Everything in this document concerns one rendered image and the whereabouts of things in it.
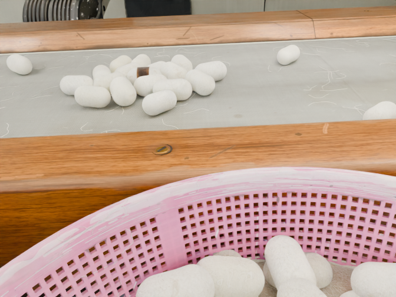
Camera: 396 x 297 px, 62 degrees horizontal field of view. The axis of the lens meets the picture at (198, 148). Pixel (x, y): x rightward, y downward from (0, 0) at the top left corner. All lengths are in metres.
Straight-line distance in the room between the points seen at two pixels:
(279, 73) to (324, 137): 0.19
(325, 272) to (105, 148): 0.13
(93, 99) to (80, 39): 0.24
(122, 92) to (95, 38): 0.24
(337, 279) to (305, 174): 0.05
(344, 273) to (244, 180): 0.07
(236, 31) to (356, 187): 0.38
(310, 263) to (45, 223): 0.14
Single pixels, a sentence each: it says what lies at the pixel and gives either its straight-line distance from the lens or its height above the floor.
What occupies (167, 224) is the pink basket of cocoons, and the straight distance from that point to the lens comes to 0.16.
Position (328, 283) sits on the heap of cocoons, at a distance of 0.18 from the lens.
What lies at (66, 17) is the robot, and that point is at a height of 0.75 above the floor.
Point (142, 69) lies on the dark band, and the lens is 0.34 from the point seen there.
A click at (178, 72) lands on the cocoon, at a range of 0.33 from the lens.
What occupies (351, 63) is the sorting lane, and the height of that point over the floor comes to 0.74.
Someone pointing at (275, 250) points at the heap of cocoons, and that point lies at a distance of 0.16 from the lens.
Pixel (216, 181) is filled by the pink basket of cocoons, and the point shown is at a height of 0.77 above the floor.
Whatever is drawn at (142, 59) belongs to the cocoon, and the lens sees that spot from 0.39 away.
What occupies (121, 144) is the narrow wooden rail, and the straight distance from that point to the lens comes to 0.20.
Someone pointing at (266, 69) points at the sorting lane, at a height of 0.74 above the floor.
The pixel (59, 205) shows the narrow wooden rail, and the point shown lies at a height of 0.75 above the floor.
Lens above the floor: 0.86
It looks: 32 degrees down
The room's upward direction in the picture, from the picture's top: 2 degrees counter-clockwise
